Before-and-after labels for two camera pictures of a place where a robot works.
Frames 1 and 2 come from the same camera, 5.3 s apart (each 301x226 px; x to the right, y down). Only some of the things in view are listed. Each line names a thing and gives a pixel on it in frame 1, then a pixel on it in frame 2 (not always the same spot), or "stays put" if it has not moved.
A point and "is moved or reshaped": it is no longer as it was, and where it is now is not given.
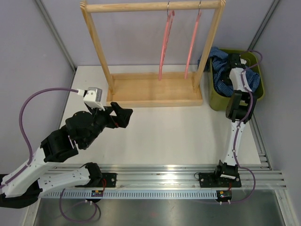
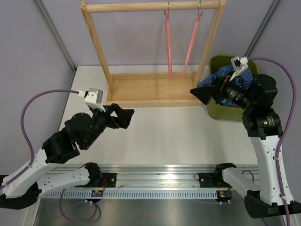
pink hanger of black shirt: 192,40 stays put
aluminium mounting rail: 257,175 stays put
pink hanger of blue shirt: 170,22 -> 169,44
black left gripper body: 109,121 stays put
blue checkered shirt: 218,59 is moved or reshaped
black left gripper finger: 122,117 stays put
